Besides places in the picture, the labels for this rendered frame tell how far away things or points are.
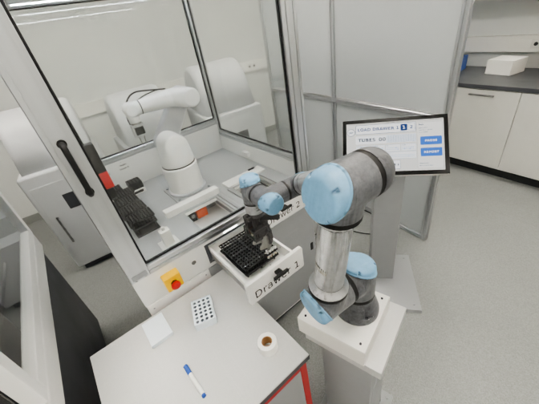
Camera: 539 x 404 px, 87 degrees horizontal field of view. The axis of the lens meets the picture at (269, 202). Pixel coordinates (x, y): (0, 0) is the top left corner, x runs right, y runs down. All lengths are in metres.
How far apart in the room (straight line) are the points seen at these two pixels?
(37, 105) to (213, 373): 0.98
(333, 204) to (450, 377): 1.59
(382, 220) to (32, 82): 1.75
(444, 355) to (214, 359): 1.37
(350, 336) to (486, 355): 1.22
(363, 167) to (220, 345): 0.86
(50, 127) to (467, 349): 2.20
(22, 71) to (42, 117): 0.12
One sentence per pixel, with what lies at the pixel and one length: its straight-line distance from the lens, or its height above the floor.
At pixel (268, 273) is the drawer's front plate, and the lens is 1.14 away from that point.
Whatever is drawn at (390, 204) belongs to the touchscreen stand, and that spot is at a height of 0.69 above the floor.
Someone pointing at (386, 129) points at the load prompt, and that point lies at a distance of 1.68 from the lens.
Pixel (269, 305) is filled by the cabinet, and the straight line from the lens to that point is 1.90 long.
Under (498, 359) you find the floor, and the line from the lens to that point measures 2.18.
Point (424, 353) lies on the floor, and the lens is 2.06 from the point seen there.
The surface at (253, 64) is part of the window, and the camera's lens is 1.28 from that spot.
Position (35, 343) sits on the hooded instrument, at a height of 0.95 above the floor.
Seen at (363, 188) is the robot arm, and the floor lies 1.44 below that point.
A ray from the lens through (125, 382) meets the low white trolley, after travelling 1.29.
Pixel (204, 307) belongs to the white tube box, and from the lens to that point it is 1.29.
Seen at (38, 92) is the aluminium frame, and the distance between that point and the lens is 1.02.
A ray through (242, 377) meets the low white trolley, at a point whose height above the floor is 0.76.
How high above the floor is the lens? 1.75
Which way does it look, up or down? 33 degrees down
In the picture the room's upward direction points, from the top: 10 degrees counter-clockwise
